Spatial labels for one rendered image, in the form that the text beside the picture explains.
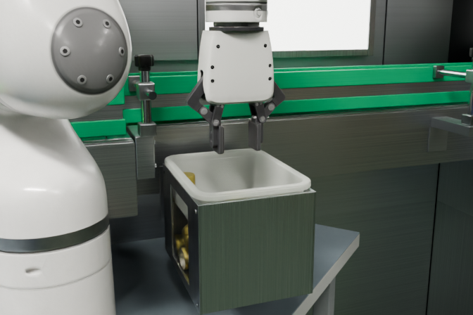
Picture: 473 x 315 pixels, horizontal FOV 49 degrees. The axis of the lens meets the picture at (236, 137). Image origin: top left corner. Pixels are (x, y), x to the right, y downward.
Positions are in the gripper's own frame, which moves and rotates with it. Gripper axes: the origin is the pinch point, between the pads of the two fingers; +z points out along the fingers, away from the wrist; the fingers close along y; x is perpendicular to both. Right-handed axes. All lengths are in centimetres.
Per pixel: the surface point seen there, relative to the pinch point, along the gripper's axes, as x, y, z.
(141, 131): -10.5, 11.7, 0.3
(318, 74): -22.2, -25.2, -6.1
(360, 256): -41, -50, 45
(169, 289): -18.1, 6.5, 31.7
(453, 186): -35, -74, 26
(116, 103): -13.1, 14.9, -3.9
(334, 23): -39, -38, -16
